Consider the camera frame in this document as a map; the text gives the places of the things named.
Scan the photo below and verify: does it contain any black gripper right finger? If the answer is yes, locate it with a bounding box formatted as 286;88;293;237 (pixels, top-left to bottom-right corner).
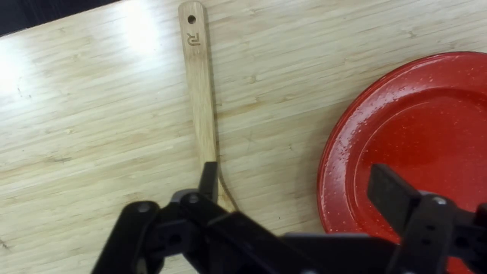
366;162;487;274

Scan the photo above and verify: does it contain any red round plate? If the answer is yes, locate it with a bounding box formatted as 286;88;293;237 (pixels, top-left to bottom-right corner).
316;50;487;274

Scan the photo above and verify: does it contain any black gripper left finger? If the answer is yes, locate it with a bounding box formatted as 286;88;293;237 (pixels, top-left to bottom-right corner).
89;159;240;274

